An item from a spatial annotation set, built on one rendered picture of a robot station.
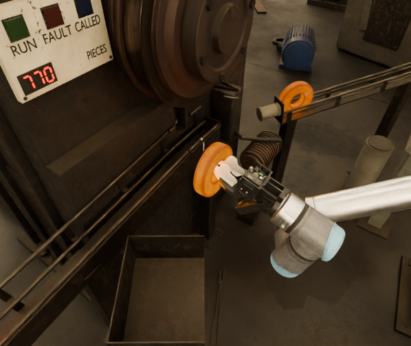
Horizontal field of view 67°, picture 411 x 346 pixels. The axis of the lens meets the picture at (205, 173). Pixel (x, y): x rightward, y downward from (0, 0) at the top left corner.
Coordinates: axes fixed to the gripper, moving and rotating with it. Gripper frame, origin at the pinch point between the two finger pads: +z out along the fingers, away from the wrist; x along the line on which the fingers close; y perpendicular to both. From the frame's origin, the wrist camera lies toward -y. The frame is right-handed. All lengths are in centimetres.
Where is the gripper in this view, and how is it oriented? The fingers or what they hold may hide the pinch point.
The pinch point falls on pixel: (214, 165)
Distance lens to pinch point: 84.1
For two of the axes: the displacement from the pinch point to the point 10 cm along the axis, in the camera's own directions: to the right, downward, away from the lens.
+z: -7.9, -5.8, 1.9
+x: -5.7, 5.9, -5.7
